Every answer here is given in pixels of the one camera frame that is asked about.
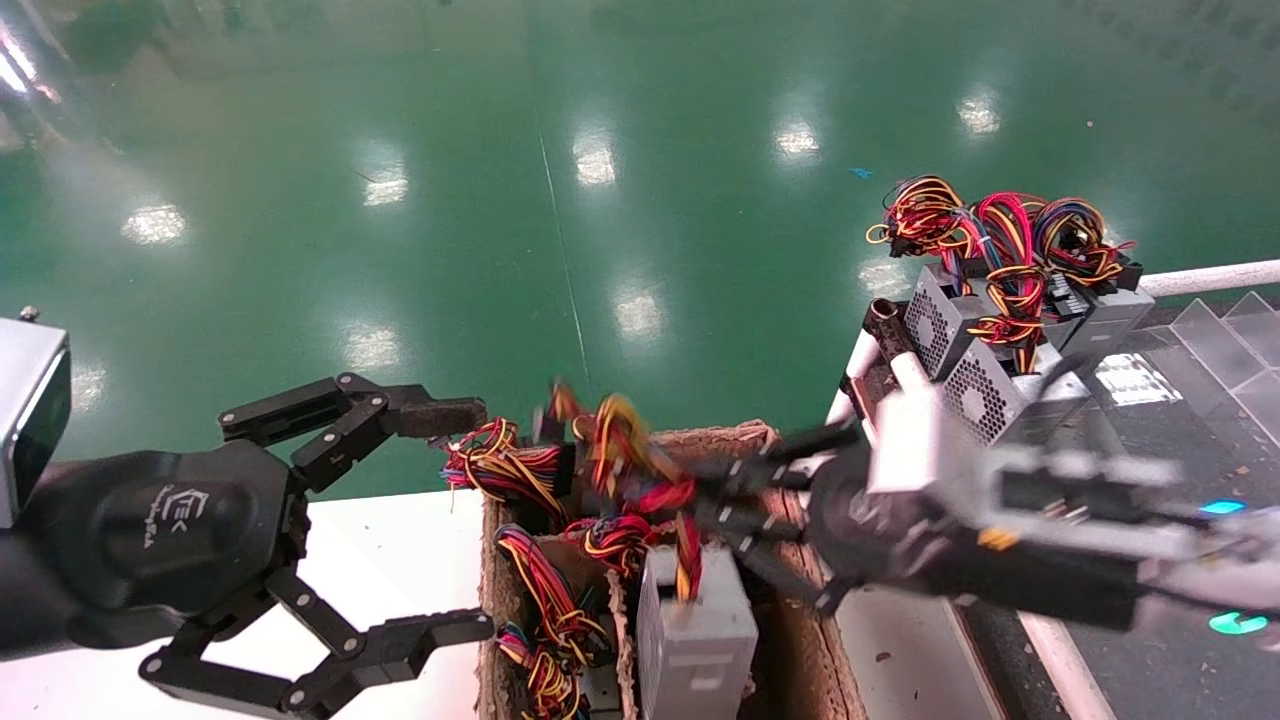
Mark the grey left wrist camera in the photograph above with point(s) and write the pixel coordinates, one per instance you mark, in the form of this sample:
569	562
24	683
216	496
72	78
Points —
30	400

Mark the black belt conveyor white frame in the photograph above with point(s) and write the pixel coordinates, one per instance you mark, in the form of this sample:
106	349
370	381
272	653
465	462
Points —
1180	680

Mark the clear plastic guide plates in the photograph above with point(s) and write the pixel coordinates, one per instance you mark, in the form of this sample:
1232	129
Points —
1225	345

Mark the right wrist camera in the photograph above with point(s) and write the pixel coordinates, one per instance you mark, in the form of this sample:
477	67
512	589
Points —
905	440

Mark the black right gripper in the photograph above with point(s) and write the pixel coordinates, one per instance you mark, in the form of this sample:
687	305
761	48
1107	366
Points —
880	540

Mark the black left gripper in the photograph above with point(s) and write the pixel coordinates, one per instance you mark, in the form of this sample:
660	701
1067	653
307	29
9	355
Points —
170	530

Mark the brown cardboard box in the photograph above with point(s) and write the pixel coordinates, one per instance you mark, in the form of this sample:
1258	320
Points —
800	650

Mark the black cylindrical conveyor roller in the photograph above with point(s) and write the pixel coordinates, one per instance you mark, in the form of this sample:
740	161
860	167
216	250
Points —
887	325

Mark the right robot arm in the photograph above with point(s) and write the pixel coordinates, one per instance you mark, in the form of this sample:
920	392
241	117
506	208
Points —
1080	580

